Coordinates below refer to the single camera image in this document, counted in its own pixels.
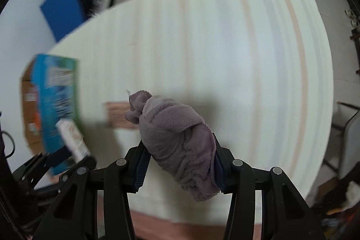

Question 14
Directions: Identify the grey folding chair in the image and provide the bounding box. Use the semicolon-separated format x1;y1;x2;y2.
323;101;360;173

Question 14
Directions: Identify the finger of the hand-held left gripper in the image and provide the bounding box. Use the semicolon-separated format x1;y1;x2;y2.
73;155;98;171
46;148;73;168

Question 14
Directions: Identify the purple cloth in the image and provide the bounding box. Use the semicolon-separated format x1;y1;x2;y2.
124;90;220;202

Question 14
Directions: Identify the cardboard box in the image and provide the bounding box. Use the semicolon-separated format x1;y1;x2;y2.
20;53;85;176

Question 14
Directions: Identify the brown wooden coaster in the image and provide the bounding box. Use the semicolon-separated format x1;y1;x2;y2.
103;101;141;129

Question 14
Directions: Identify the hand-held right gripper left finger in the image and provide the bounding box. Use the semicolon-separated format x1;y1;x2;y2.
32;143;149;240

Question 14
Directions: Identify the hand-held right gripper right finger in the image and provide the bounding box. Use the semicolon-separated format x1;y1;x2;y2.
211;132;322;240

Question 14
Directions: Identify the blue folded mat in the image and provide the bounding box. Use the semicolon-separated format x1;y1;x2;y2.
39;0;90;42

